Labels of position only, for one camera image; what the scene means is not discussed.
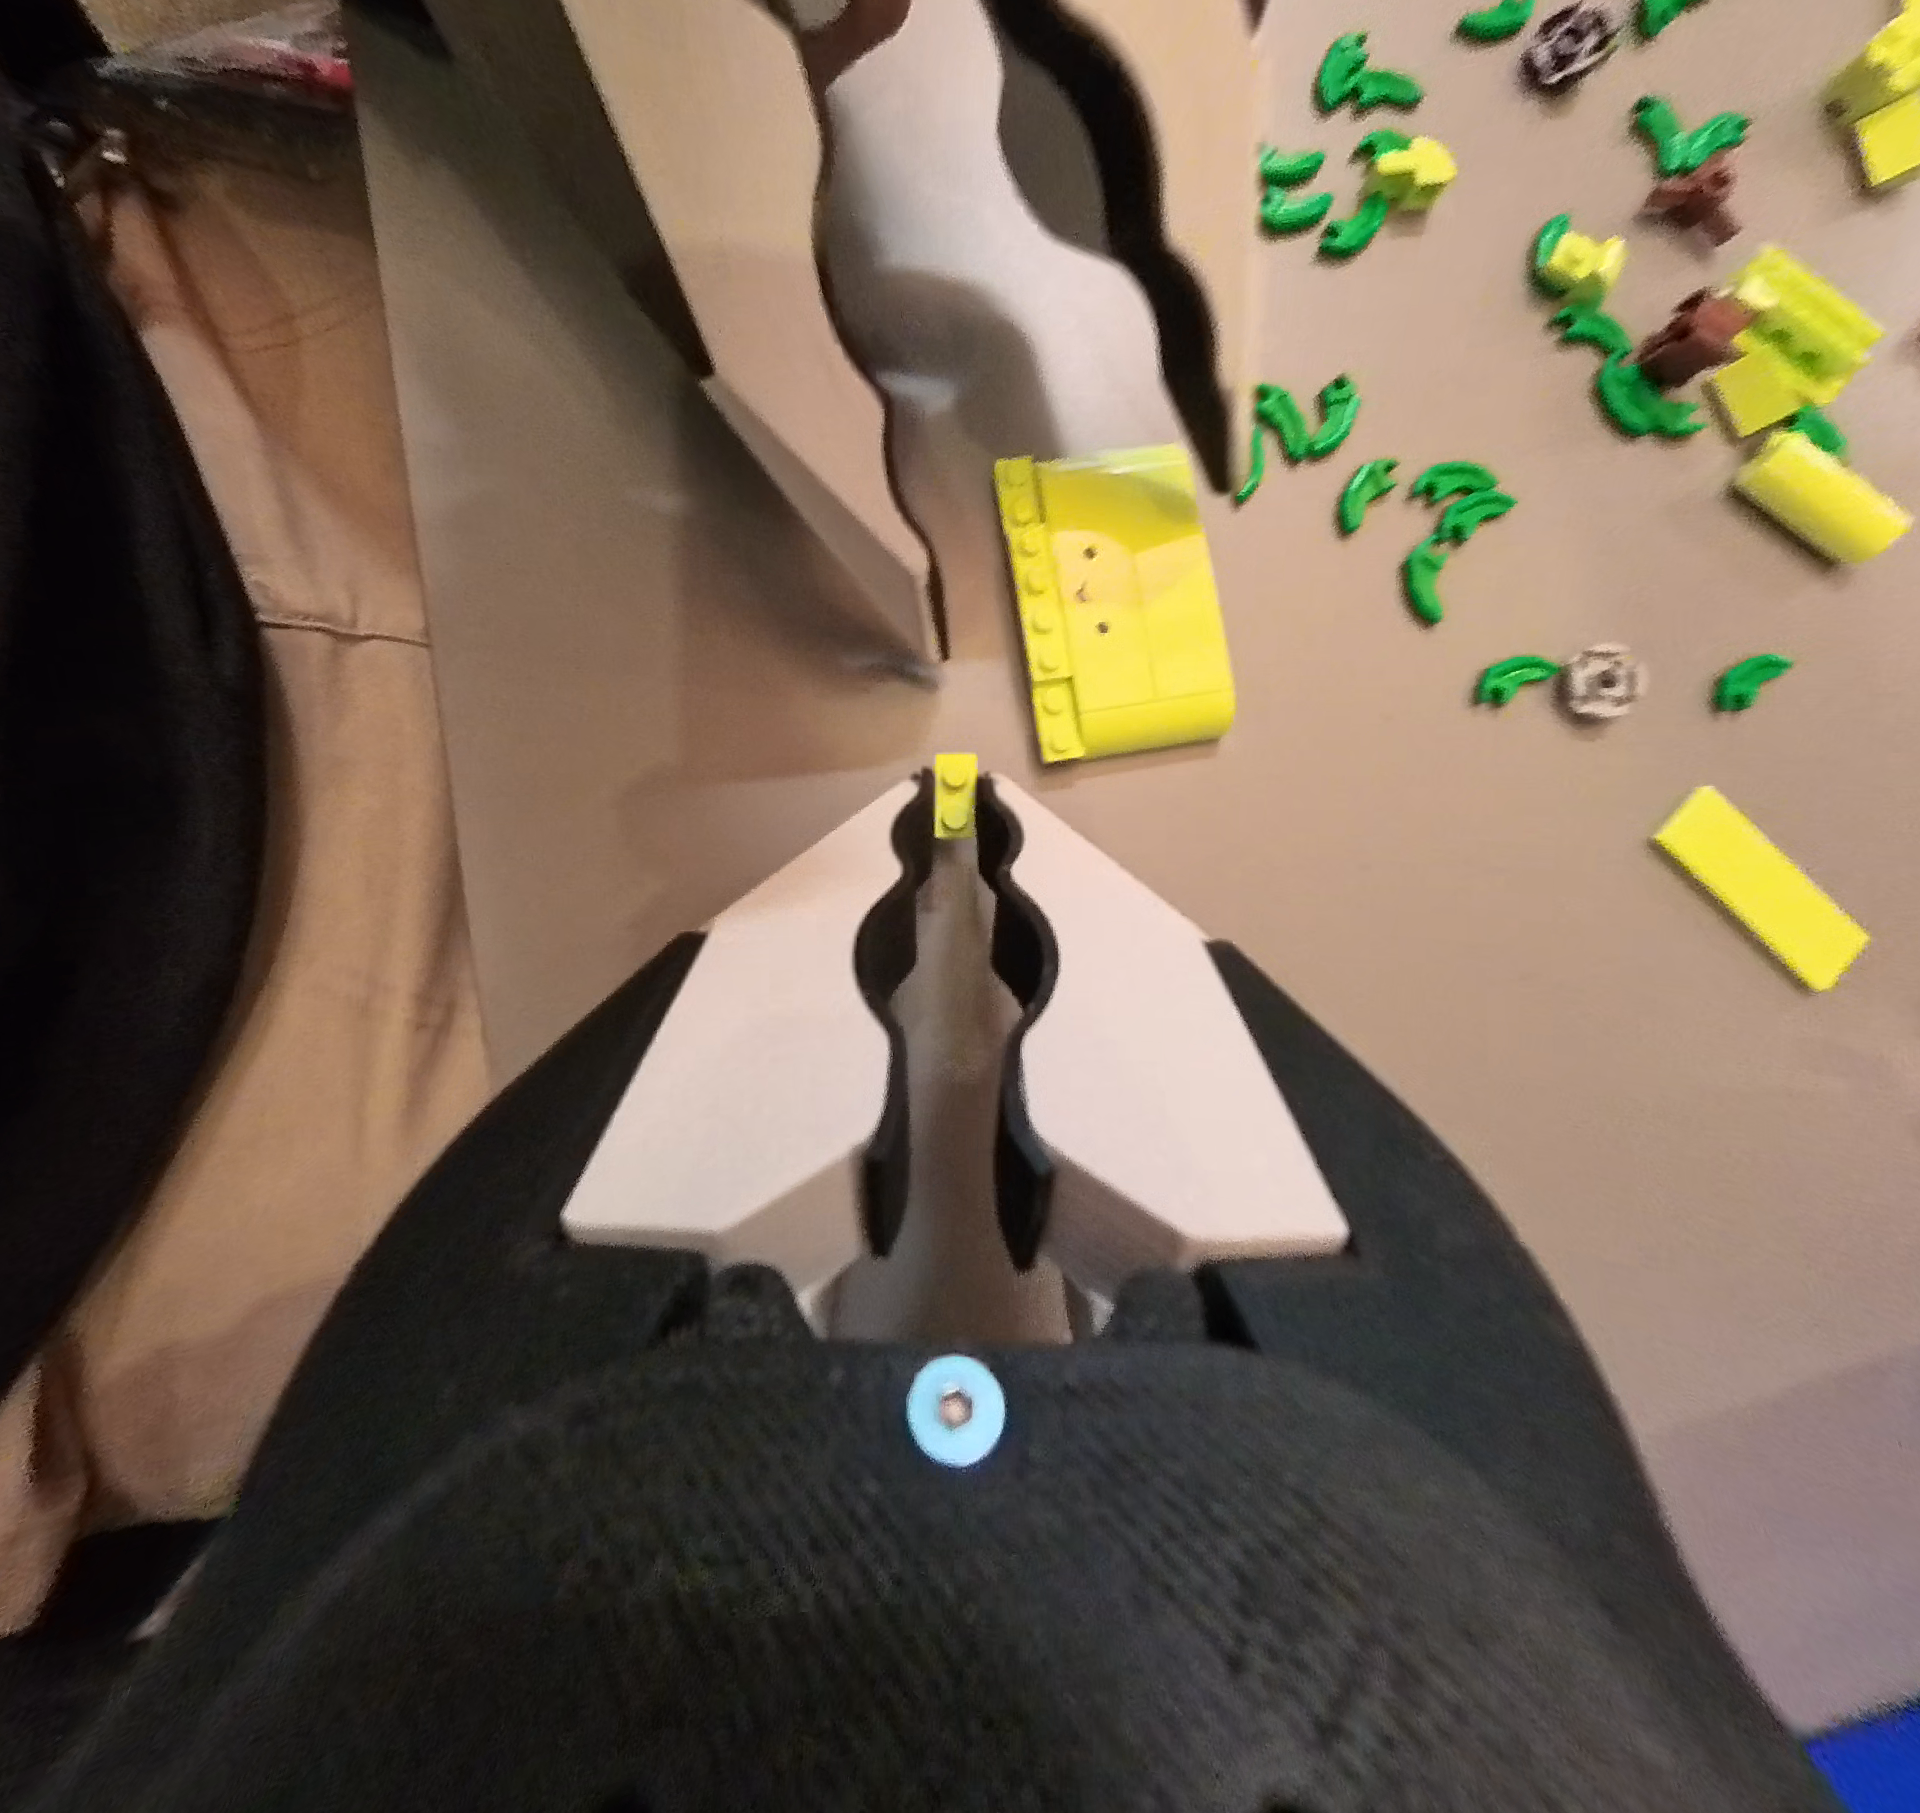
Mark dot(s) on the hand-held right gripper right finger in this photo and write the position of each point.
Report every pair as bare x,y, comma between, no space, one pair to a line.
1184,1092

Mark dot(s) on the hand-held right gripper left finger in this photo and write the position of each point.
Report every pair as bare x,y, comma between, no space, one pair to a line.
721,1092

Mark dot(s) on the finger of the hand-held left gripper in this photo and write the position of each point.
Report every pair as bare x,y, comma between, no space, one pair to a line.
1184,42
721,193

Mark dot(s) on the brown and lime brick assembly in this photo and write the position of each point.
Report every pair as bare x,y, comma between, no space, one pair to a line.
1154,719

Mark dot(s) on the small lime two-stud plate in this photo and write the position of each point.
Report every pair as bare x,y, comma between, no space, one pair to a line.
957,792

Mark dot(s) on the lime tile with face print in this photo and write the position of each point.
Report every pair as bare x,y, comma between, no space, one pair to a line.
1095,583

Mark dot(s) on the long lime tile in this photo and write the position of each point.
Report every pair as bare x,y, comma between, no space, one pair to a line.
1763,887
1184,568

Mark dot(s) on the lime rounded corner piece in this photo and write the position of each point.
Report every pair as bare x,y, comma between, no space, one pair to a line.
1413,167

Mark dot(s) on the dark round plate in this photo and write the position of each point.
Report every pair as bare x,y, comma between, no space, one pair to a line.
1569,42

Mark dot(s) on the person's tan trousers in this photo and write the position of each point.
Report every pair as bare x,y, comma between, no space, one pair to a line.
330,869

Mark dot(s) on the small lime stud piece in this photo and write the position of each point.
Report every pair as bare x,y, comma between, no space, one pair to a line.
1583,258

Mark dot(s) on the scatter of green leaf pieces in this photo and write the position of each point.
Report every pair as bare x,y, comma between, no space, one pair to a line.
1425,583

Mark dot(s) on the grey round plate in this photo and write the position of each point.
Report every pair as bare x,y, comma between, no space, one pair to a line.
1602,680

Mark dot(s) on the brown stump piece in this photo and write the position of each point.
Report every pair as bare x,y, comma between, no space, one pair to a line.
1695,336

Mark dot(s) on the small lime square tile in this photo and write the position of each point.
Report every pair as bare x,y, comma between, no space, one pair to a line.
1754,396
1891,156

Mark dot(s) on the stack of lime bricks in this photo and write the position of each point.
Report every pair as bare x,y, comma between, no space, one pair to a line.
1800,313

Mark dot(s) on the small lime brick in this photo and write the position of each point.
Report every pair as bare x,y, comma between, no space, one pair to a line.
1868,81

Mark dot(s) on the large lime half-round brick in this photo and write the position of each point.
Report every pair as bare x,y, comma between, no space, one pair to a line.
1819,496

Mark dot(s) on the blue bin with printed tag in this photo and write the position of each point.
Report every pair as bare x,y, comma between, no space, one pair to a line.
1868,1762

